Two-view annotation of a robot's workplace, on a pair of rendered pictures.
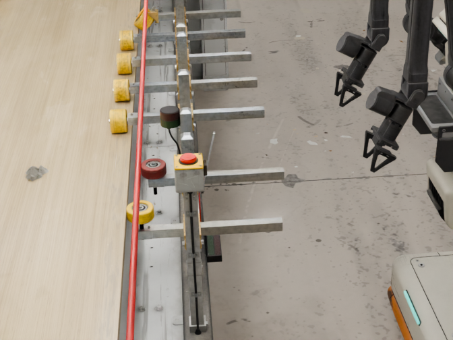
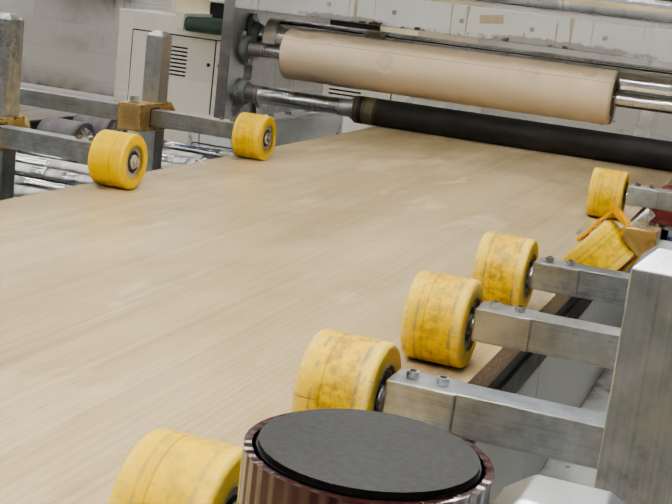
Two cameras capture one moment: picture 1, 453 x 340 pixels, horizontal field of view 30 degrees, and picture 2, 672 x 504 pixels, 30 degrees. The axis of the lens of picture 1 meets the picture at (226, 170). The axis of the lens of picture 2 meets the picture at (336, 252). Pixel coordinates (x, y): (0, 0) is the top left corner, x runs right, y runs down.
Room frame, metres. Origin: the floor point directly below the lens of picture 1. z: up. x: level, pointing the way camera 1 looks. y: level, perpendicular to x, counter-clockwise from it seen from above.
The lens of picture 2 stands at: (2.02, 0.07, 1.22)
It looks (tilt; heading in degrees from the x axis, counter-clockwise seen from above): 12 degrees down; 22
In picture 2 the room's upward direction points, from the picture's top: 7 degrees clockwise
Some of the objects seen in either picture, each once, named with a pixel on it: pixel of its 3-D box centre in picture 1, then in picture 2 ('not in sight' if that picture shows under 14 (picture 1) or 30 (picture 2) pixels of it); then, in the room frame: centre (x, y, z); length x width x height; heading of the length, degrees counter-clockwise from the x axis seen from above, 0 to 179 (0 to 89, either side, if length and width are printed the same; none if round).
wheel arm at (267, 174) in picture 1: (216, 177); not in sight; (2.33, 0.03, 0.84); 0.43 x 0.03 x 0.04; 93
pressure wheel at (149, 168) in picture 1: (154, 178); not in sight; (2.32, 0.23, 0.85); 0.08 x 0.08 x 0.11
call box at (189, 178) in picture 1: (189, 174); not in sight; (1.78, 0.09, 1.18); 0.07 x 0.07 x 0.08; 3
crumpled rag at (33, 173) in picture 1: (34, 171); not in sight; (2.29, 0.60, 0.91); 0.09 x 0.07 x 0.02; 159
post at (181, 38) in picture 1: (184, 95); not in sight; (2.79, 0.14, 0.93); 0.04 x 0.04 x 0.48; 3
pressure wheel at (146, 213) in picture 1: (141, 222); not in sight; (2.07, 0.25, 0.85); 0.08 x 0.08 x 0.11
